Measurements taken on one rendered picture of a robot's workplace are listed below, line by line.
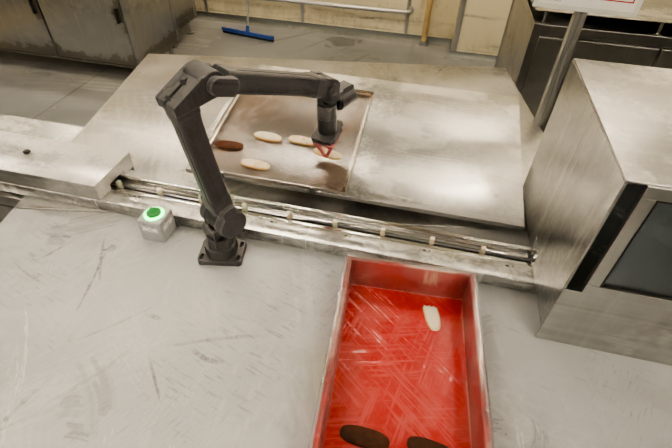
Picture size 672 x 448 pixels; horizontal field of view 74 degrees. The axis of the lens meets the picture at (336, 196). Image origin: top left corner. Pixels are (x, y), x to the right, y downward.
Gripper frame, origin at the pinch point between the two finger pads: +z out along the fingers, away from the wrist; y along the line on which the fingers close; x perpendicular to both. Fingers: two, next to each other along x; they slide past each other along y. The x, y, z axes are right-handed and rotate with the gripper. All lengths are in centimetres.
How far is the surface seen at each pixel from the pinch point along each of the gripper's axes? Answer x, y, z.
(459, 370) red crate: -53, -51, 3
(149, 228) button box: 35, -45, 2
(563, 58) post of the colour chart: -64, 71, -6
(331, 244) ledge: -13.2, -29.6, 4.1
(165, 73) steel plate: 100, 42, 24
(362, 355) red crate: -32, -56, 3
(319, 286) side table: -14.7, -41.6, 6.4
